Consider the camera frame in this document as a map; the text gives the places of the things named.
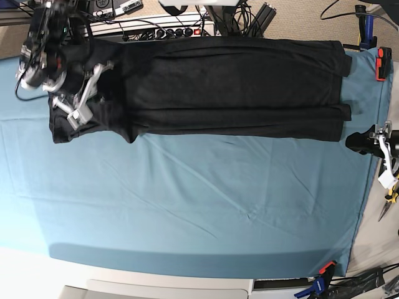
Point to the black T-shirt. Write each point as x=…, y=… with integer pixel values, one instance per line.
x=237, y=86

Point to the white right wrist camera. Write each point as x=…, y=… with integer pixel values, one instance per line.
x=80, y=114

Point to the yellow handled pliers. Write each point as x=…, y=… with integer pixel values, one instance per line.
x=390, y=199

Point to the teal table cloth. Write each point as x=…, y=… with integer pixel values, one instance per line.
x=191, y=205

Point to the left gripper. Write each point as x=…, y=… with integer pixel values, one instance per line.
x=367, y=143

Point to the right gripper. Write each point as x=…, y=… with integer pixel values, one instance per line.
x=60, y=71

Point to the orange black clamp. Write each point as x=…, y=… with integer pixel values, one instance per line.
x=383, y=63

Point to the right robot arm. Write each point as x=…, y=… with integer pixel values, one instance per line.
x=58, y=45

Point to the blue clamp top right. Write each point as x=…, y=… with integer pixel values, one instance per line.
x=367, y=40

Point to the white power strip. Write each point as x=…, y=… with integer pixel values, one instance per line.
x=198, y=29

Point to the blue orange clamp bottom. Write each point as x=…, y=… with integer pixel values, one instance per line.
x=320, y=285

